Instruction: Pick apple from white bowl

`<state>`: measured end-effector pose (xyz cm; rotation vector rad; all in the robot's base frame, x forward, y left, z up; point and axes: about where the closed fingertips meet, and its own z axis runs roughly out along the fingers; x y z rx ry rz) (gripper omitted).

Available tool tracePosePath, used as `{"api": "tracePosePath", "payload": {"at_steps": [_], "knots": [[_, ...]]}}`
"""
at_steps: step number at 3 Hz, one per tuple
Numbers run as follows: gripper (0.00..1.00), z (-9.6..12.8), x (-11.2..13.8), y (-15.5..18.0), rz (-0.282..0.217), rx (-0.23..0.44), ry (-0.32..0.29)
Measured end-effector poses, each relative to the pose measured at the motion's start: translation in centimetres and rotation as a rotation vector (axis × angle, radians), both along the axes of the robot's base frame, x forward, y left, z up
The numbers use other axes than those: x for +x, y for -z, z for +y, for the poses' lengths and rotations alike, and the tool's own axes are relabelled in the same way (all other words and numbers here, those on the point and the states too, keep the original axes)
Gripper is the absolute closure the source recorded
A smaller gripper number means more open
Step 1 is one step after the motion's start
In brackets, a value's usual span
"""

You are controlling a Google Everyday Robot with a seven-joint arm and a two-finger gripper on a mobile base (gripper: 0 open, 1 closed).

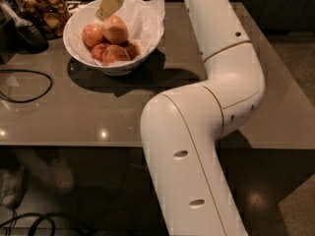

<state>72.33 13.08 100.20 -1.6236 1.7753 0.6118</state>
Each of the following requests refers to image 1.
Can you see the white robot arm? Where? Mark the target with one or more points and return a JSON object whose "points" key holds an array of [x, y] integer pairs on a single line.
{"points": [[180, 127]]}

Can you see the white ceramic bowl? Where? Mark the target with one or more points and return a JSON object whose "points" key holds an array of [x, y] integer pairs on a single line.
{"points": [[73, 39]]}

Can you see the small lower-left red apple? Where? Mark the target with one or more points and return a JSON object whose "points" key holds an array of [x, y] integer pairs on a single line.
{"points": [[98, 50]]}

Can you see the white paper liner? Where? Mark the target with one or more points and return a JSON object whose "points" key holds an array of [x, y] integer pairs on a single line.
{"points": [[144, 20]]}

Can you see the glass jar of dried chips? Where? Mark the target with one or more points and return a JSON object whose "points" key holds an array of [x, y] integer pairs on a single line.
{"points": [[50, 16]]}

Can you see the white sneaker right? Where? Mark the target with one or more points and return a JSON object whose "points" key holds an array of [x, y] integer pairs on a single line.
{"points": [[62, 175]]}

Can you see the white sneaker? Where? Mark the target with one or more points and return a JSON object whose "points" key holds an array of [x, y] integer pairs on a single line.
{"points": [[62, 175], [13, 189]]}

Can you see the white sneaker left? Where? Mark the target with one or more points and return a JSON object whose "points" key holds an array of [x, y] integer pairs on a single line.
{"points": [[13, 189]]}

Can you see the black scoop with handle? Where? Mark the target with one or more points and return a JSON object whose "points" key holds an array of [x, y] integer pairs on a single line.
{"points": [[29, 35]]}

